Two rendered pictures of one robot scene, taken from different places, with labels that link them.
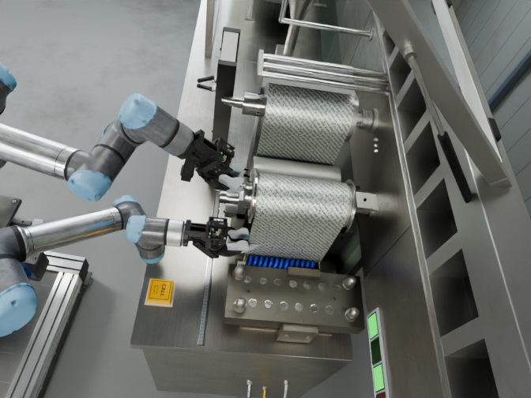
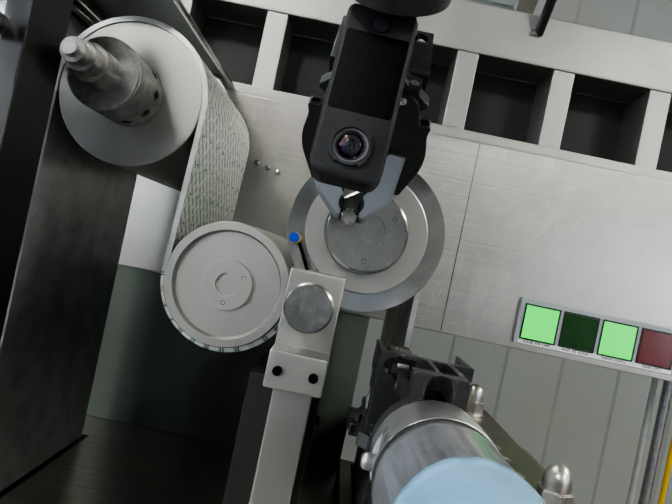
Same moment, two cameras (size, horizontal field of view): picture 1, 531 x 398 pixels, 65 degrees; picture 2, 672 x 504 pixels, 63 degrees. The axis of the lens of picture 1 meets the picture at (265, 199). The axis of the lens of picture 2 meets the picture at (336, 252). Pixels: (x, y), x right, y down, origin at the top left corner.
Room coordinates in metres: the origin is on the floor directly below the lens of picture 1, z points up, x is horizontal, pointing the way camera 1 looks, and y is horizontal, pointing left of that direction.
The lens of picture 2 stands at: (0.54, 0.54, 1.22)
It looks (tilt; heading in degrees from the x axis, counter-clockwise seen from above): 0 degrees down; 282
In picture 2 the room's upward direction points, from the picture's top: 12 degrees clockwise
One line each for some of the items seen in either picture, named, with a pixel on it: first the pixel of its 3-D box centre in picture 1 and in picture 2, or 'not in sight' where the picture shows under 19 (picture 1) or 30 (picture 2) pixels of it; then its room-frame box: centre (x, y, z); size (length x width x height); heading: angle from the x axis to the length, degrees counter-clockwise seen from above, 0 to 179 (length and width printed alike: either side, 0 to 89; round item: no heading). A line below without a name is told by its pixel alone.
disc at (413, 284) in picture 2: (252, 195); (366, 232); (0.62, 0.04, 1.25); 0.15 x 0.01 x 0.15; 11
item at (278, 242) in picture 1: (288, 244); (387, 365); (0.59, -0.10, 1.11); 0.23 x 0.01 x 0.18; 101
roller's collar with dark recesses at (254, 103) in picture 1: (254, 104); (117, 83); (0.86, 0.10, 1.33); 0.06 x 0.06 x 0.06; 11
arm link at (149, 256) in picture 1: (148, 242); not in sight; (0.52, 0.30, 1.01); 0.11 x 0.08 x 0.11; 50
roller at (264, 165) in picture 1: (293, 181); (249, 278); (0.76, -0.07, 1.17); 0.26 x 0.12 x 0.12; 101
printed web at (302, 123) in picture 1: (291, 181); (235, 291); (0.78, -0.06, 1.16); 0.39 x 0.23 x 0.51; 11
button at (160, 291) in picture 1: (160, 290); not in sight; (0.42, 0.23, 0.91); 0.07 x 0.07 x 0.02; 11
